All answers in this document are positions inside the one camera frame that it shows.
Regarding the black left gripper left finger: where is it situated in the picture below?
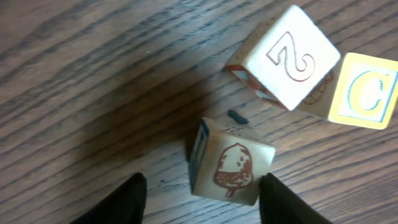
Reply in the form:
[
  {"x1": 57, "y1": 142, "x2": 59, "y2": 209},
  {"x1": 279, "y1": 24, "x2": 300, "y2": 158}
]
[{"x1": 71, "y1": 172, "x2": 147, "y2": 224}]

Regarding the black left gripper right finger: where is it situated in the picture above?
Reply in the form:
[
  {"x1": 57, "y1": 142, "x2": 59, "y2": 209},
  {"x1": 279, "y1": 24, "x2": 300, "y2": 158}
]
[{"x1": 259, "y1": 173, "x2": 331, "y2": 224}]

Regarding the acorn picture block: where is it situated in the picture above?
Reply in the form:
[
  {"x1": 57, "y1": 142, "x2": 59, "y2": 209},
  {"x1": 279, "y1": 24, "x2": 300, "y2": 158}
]
[{"x1": 189, "y1": 117, "x2": 275, "y2": 205}]

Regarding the small black debris piece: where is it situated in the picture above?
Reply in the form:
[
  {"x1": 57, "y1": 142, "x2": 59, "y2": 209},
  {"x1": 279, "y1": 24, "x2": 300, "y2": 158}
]
[{"x1": 227, "y1": 110, "x2": 249, "y2": 125}]

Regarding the yellow letter C block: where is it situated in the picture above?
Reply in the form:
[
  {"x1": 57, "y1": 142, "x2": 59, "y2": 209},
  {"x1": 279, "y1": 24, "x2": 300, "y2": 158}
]
[{"x1": 297, "y1": 52, "x2": 398, "y2": 131}]

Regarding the white number two block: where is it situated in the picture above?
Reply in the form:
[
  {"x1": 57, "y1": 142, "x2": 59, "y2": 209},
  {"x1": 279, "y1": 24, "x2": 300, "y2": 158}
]
[{"x1": 226, "y1": 5, "x2": 341, "y2": 110}]

